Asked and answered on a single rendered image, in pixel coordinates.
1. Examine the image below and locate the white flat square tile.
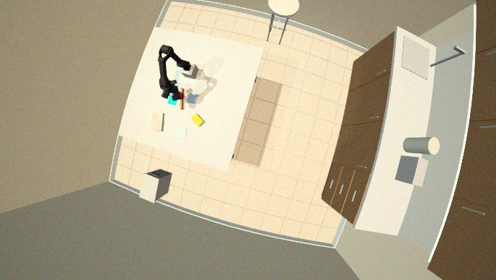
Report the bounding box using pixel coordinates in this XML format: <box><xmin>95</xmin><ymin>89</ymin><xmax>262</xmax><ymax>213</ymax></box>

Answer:
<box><xmin>176</xmin><ymin>128</ymin><xmax>187</xmax><ymax>139</ymax></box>

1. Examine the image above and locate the yellow block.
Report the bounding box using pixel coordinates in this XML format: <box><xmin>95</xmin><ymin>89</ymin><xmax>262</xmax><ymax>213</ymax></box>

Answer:
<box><xmin>191</xmin><ymin>113</ymin><xmax>204</xmax><ymax>126</ymax></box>

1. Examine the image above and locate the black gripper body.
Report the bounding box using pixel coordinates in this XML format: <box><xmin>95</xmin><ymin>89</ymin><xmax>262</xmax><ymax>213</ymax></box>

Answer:
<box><xmin>170</xmin><ymin>80</ymin><xmax>180</xmax><ymax>101</ymax></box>

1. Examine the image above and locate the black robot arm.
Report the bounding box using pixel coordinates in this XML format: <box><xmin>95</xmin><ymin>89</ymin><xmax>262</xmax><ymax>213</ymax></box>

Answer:
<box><xmin>158</xmin><ymin>45</ymin><xmax>191</xmax><ymax>99</ymax></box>

